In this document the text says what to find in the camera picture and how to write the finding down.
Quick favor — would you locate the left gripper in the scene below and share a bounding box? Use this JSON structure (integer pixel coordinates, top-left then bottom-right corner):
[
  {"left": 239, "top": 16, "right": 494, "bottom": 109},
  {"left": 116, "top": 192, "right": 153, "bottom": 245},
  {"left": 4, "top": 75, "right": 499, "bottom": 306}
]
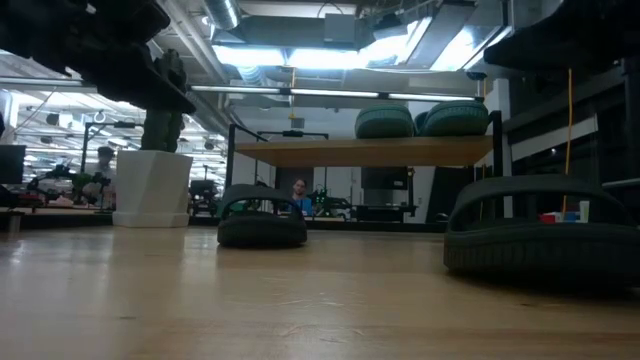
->
[{"left": 0, "top": 0, "right": 196, "bottom": 114}]

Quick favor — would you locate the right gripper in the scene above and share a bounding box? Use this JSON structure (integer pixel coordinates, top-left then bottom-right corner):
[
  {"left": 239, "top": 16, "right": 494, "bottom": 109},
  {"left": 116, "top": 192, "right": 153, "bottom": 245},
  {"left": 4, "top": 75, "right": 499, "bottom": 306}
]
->
[{"left": 483, "top": 0, "right": 640, "bottom": 71}]

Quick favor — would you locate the green rubber slide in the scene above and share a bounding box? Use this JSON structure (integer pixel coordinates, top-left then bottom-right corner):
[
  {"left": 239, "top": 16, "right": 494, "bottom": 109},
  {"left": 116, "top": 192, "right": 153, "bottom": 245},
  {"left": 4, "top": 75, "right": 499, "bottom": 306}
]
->
[
  {"left": 354, "top": 103, "right": 416, "bottom": 140},
  {"left": 413, "top": 100, "right": 490, "bottom": 137}
]

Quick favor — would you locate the black rubber slide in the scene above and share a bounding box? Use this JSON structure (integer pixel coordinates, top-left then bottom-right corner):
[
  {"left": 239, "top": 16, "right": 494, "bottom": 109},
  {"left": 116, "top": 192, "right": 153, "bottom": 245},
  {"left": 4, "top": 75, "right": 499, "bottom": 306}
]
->
[
  {"left": 442, "top": 173, "right": 640, "bottom": 281},
  {"left": 216, "top": 183, "right": 309, "bottom": 249}
]

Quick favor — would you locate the tall green cactus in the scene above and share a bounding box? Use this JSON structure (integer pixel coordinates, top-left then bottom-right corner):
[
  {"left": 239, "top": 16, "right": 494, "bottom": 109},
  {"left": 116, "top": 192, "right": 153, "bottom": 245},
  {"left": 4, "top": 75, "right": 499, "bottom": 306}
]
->
[{"left": 140, "top": 48, "right": 189, "bottom": 154}]

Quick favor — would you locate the person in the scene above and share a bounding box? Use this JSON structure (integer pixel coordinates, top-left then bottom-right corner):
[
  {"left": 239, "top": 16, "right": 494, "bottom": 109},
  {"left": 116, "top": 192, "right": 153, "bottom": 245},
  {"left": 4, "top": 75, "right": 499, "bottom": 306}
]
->
[
  {"left": 291, "top": 178, "right": 315, "bottom": 217},
  {"left": 82, "top": 145, "right": 117, "bottom": 209}
]

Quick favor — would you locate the white faceted plant pot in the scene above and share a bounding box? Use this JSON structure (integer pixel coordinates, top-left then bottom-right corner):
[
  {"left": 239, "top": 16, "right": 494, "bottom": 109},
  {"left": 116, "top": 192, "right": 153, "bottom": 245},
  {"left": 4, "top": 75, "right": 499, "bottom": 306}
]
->
[{"left": 112, "top": 149, "right": 194, "bottom": 229}]

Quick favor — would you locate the black cart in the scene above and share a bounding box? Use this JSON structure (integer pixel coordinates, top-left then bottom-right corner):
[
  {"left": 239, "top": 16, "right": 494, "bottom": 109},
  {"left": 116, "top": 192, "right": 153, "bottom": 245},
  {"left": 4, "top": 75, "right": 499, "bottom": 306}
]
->
[{"left": 188, "top": 178, "right": 220, "bottom": 217}]

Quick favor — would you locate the black monitor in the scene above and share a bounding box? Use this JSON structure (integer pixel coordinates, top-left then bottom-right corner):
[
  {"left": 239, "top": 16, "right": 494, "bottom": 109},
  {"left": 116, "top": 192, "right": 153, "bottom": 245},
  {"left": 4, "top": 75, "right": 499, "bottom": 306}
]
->
[{"left": 0, "top": 144, "right": 27, "bottom": 185}]

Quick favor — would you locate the long ceiling light strip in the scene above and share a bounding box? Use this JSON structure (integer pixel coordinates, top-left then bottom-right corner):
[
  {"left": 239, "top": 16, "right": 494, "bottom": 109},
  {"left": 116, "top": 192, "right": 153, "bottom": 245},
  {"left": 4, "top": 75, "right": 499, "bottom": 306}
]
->
[{"left": 189, "top": 84, "right": 479, "bottom": 102}]

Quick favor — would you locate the black screen on stand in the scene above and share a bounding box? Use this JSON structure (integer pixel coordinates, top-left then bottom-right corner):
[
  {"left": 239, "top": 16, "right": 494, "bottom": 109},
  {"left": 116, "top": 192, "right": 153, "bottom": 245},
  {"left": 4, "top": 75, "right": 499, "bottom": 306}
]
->
[{"left": 349, "top": 166, "right": 419, "bottom": 224}]

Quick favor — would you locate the yellow hanging strap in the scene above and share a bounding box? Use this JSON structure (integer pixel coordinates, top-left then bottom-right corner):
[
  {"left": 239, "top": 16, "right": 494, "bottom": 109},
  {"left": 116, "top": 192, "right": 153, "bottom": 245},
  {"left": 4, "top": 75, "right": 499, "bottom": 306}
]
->
[{"left": 562, "top": 67, "right": 575, "bottom": 217}]

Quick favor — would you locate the round silver ceiling duct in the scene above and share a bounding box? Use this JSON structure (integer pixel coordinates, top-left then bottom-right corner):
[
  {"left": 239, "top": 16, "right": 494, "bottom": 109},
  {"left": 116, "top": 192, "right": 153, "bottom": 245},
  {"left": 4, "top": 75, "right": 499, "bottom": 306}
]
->
[{"left": 202, "top": 0, "right": 242, "bottom": 31}]

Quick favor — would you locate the wooden shelf with black frame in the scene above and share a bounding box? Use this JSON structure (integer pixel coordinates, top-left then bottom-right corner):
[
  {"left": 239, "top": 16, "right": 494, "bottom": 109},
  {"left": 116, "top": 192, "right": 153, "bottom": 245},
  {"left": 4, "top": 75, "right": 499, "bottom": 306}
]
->
[{"left": 223, "top": 109, "right": 506, "bottom": 232}]

